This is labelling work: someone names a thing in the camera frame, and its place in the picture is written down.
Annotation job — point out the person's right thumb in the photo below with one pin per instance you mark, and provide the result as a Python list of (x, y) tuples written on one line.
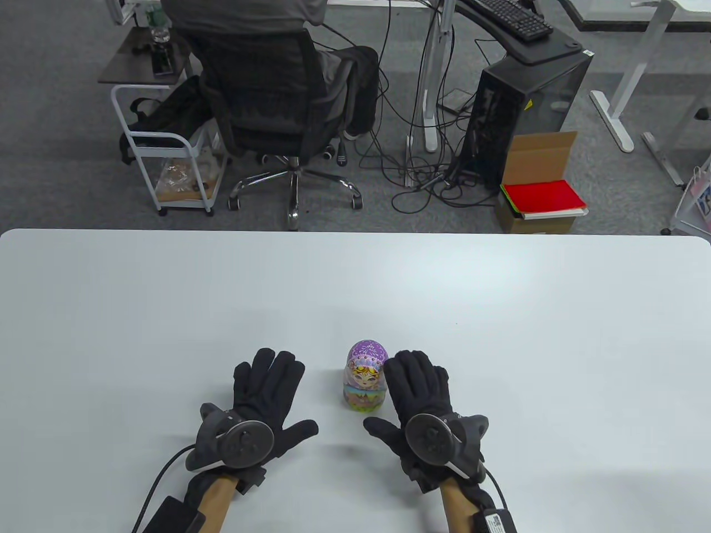
[(382, 428)]

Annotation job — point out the painted purple nesting doll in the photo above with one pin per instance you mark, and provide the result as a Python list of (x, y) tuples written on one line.
[(365, 377)]

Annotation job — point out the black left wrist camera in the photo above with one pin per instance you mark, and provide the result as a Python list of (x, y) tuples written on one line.
[(173, 516)]

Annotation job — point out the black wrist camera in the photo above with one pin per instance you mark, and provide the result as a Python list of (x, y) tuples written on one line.
[(495, 521), (173, 516)]

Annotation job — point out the person's right little finger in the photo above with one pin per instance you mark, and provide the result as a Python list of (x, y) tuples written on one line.
[(442, 388)]

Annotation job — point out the red folder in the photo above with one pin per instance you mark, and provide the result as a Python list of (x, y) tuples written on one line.
[(544, 197)]

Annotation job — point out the person's right hand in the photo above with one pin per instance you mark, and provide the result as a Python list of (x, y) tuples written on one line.
[(414, 391)]

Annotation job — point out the person's right middle finger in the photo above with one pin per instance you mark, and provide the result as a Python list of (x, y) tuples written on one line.
[(411, 375)]

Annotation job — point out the person's left thumb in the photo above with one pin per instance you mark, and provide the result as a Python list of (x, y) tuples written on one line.
[(300, 432)]

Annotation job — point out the white power strip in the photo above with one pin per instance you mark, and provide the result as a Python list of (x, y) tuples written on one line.
[(409, 161)]

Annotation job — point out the grey tracker on right glove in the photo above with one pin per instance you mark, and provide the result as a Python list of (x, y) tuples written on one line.
[(433, 438)]

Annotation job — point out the person's left little finger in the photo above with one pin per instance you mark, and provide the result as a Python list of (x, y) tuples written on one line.
[(243, 383)]

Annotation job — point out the black keyboard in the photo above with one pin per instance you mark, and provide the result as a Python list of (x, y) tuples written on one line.
[(514, 16)]

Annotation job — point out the black bag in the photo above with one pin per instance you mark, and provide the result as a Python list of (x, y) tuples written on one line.
[(178, 108)]

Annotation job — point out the grey tracker on glove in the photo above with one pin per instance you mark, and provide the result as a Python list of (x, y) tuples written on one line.
[(433, 438), (244, 441)]

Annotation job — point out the grey desk foot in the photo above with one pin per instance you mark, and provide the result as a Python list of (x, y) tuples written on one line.
[(664, 158)]

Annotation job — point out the grey tracker on left glove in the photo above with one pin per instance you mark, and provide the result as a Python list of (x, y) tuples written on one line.
[(244, 441)]

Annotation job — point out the black mesh office chair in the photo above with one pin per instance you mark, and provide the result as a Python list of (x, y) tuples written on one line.
[(261, 89)]

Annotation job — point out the white rolling cart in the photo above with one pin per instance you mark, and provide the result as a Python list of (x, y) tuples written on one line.
[(141, 150)]

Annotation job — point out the white desk leg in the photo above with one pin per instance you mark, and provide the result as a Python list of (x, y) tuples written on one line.
[(432, 83), (633, 66)]

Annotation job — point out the clear plastic bottle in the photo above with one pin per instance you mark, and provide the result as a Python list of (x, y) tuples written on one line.
[(159, 30)]

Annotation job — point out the person's left middle finger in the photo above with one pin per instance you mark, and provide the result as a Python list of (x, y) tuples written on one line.
[(280, 375)]

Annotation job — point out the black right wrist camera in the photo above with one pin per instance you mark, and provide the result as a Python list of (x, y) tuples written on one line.
[(495, 521)]

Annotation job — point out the person's left hand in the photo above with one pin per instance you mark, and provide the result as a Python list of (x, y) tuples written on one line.
[(278, 400)]

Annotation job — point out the brown cardboard box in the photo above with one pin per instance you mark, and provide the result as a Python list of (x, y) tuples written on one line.
[(541, 155)]

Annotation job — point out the white desk top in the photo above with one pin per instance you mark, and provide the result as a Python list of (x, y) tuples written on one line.
[(622, 14)]

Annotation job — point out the white paper bag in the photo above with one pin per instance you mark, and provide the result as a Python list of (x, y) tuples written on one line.
[(697, 202)]

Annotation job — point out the clear plastic bag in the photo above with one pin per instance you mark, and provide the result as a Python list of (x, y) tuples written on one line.
[(178, 177)]

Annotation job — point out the person's right forearm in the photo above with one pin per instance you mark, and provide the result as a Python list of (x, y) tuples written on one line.
[(458, 508)]

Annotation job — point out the black computer tower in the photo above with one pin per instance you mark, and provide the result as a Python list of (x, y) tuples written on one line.
[(533, 100)]

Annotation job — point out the person's left forearm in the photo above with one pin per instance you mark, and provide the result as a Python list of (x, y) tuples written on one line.
[(216, 502)]

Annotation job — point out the black phone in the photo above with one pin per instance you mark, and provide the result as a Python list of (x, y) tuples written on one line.
[(163, 60)]

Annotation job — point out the black keyboard tray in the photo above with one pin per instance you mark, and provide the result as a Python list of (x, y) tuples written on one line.
[(547, 50)]

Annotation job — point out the dark side table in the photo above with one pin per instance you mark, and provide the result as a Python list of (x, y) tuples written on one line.
[(125, 64)]

